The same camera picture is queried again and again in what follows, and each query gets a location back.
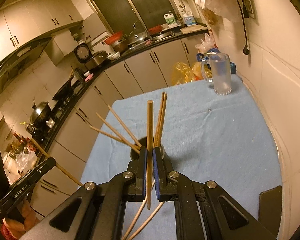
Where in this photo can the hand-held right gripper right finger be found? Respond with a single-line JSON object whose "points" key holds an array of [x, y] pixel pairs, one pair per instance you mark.
{"points": [[156, 177]]}

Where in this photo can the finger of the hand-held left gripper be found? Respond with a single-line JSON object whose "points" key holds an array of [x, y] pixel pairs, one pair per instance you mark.
{"points": [[47, 167]]}

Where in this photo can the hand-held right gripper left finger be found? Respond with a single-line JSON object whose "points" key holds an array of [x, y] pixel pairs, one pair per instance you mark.
{"points": [[144, 175]]}

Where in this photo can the black pot with lid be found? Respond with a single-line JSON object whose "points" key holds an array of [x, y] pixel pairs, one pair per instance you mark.
{"points": [[41, 112]]}

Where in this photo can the wall socket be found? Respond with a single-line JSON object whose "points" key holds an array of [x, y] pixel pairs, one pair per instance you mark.
{"points": [[248, 3]]}

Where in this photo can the metal pot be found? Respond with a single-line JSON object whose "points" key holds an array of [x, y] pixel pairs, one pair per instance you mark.
{"points": [[120, 47]]}

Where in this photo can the black wok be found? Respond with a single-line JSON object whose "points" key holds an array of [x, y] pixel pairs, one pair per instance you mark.
{"points": [[63, 90]]}

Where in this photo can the orange plastic bag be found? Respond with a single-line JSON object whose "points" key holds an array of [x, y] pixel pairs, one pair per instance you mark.
{"points": [[200, 71]]}

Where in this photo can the black kettle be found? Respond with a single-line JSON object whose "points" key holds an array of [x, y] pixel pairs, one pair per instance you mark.
{"points": [[79, 73]]}

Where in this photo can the beige lower kitchen cabinets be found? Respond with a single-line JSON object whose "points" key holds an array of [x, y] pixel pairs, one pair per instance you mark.
{"points": [[140, 72]]}

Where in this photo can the blue label detergent bottle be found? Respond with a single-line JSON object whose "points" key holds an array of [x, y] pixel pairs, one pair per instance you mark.
{"points": [[188, 19]]}

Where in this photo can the green label detergent bottle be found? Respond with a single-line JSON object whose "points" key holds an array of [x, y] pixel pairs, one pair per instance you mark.
{"points": [[170, 20]]}

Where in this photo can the clear glass mug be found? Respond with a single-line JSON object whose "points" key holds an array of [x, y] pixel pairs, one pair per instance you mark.
{"points": [[221, 77]]}

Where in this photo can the wooden cutting board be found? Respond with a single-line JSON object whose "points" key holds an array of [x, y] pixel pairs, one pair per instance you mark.
{"points": [[193, 29]]}

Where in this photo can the range hood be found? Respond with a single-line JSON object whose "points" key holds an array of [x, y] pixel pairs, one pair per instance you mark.
{"points": [[20, 57]]}

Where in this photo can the glass pot lid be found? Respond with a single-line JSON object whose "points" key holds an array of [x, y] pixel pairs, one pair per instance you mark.
{"points": [[137, 36]]}

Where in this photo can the beige upper kitchen cabinets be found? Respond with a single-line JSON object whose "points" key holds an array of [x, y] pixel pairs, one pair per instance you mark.
{"points": [[32, 15]]}

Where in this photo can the pink cloth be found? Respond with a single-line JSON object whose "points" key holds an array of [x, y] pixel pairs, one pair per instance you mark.
{"points": [[88, 77]]}

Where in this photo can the white bowl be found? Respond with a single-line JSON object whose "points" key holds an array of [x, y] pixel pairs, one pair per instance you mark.
{"points": [[113, 56]]}

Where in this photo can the black phone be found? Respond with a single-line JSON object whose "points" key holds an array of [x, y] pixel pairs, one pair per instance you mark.
{"points": [[270, 205]]}

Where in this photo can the rice cooker with open lid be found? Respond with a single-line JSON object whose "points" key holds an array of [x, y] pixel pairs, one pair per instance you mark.
{"points": [[82, 53]]}

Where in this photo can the person's left hand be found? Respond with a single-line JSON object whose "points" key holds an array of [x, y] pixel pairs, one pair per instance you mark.
{"points": [[22, 212]]}

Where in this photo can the metal sink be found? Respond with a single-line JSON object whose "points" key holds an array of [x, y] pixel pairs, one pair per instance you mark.
{"points": [[163, 35]]}

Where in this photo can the yellow plastic bag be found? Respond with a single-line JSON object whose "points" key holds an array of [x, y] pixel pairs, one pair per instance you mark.
{"points": [[182, 73]]}

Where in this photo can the red bowl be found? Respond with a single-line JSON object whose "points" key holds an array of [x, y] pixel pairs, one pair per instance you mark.
{"points": [[155, 29]]}

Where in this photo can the group of condiment bottles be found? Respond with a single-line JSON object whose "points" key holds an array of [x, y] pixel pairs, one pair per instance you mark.
{"points": [[18, 143]]}

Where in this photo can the grey chopstick holder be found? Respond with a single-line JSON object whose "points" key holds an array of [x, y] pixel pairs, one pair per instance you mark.
{"points": [[133, 155]]}

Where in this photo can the white plastic bag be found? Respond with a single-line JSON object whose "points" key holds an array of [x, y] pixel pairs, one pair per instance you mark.
{"points": [[26, 160], [206, 42]]}

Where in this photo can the red basin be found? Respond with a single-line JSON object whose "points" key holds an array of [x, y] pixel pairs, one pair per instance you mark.
{"points": [[113, 37]]}

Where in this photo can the kitchen window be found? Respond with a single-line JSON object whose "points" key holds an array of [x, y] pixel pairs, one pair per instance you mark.
{"points": [[130, 5]]}

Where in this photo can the light blue table cloth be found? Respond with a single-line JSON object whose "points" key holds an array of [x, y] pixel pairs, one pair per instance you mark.
{"points": [[210, 150]]}

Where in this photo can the beige kitchen cabinets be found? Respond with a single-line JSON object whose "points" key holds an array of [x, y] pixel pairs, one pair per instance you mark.
{"points": [[140, 72], [32, 15]]}

